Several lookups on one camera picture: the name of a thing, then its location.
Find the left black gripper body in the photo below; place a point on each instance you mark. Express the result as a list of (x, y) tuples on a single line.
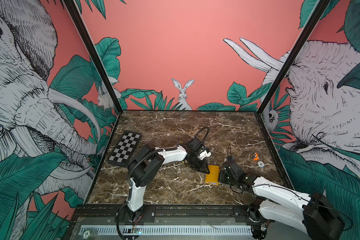
[(197, 164)]

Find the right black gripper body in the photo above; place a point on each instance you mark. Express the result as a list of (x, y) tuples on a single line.
[(224, 178)]

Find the yellow leather card holder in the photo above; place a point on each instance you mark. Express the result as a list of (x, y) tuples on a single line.
[(213, 177)]

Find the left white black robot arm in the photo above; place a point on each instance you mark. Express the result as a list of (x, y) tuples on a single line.
[(145, 165)]

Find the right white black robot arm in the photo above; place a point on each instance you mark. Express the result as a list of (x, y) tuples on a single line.
[(313, 214)]

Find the orange small clip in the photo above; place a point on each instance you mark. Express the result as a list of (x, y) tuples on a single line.
[(256, 157)]

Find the small white round disc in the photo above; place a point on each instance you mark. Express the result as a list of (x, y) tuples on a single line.
[(261, 164)]

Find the black white checkerboard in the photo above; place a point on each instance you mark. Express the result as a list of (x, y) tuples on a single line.
[(124, 149)]

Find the black front rail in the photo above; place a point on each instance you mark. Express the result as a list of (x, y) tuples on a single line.
[(150, 213)]

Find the white slotted cable duct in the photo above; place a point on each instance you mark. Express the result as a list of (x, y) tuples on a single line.
[(149, 230)]

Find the left black frame post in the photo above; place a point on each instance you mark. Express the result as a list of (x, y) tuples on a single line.
[(87, 40)]

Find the black frame post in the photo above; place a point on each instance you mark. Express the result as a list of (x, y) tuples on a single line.
[(314, 18), (87, 40)]

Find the right black frame post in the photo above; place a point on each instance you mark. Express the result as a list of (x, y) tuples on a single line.
[(314, 18)]

